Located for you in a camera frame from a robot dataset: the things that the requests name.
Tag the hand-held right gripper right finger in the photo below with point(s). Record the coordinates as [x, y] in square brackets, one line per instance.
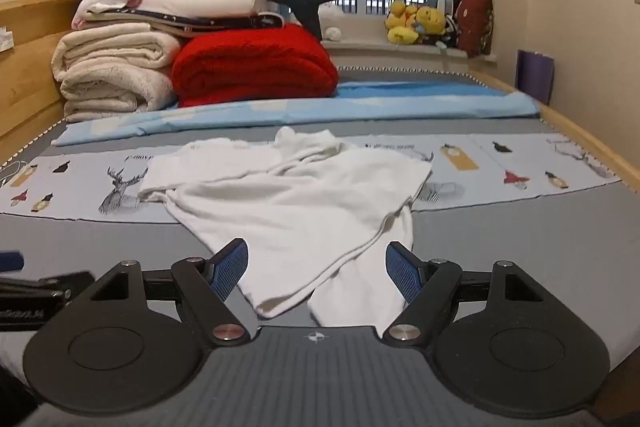
[402, 274]

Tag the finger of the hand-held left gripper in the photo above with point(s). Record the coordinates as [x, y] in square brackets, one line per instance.
[50, 284]
[11, 261]

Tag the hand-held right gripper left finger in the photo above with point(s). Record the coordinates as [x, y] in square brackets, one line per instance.
[231, 269]

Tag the white small garment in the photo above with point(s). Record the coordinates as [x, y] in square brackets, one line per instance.
[300, 207]

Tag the folded white clothes stack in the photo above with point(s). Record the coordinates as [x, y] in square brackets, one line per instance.
[200, 2]

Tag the deer printed sheet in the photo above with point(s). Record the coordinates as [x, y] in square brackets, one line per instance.
[500, 167]

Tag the light blue bedsheet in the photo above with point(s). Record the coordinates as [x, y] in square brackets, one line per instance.
[350, 109]

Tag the textured off-white folded blanket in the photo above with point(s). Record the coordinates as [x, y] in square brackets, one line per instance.
[115, 97]

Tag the red folded blanket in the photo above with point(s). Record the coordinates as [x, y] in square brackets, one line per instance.
[250, 67]

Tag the white tissue pack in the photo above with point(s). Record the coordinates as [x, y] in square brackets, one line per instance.
[5, 39]

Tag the window sill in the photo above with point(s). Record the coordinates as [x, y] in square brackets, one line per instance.
[390, 49]

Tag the cream folded blanket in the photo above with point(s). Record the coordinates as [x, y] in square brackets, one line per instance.
[110, 49]

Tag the black white striped toy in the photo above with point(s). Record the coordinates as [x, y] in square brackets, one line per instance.
[449, 32]

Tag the yellow plush toy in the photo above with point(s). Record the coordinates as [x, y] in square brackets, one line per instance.
[431, 21]
[400, 27]

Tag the white plush toy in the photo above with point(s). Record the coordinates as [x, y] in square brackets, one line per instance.
[332, 32]

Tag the dark red pillow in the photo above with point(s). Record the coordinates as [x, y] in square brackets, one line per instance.
[475, 24]

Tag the wooden bed frame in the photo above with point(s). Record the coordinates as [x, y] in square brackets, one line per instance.
[30, 72]

